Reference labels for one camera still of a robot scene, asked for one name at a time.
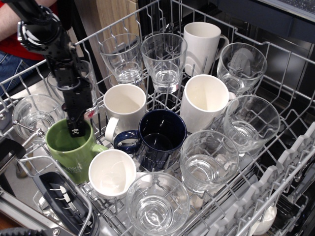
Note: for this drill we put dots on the white mug with handle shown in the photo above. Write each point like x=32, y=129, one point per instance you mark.
x=125, y=105

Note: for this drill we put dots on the clear glass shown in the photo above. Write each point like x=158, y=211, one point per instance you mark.
x=250, y=122
x=157, y=204
x=240, y=67
x=34, y=112
x=208, y=160

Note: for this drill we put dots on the tall white mug centre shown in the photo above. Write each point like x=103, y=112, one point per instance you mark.
x=205, y=97

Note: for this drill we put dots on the grey plastic tine row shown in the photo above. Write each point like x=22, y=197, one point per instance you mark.
x=246, y=210

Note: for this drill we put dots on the black rack handle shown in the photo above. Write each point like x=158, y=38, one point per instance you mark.
x=66, y=204

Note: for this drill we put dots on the person in red shirt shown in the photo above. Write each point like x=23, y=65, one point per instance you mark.
x=14, y=58

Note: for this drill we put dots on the small white cup front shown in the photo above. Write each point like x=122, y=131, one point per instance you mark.
x=111, y=173

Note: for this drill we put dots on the tall white mug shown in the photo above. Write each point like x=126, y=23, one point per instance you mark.
x=205, y=97
x=205, y=43

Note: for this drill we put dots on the grey wire dishwasher rack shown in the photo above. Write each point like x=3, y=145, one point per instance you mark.
x=286, y=38

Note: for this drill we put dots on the clear glass front centre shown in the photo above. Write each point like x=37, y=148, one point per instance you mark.
x=157, y=204

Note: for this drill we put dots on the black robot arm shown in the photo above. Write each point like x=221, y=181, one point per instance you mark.
x=40, y=31

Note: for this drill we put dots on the clear glass far left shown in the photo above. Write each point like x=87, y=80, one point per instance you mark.
x=34, y=112

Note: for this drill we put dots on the clear tumbler back centre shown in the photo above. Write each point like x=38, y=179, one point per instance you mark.
x=164, y=56

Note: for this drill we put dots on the clear tumbler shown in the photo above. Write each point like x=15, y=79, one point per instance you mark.
x=121, y=54
x=87, y=72
x=164, y=56

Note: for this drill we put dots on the white cup lower rack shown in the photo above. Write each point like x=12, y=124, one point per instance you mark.
x=261, y=227

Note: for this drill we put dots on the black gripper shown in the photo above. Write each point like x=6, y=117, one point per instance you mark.
x=77, y=99

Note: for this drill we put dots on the green ceramic mug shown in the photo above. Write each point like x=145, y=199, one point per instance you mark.
x=73, y=154

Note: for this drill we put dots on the clear tumbler back left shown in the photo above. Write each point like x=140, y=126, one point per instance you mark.
x=121, y=54

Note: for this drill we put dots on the clear glass front right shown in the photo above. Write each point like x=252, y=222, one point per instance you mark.
x=208, y=160

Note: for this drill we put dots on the tall white mug back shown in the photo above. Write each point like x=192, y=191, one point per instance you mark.
x=205, y=43

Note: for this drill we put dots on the clear glass back right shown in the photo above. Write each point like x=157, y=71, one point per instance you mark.
x=240, y=67

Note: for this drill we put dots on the navy blue ceramic mug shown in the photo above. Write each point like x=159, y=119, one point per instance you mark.
x=156, y=142

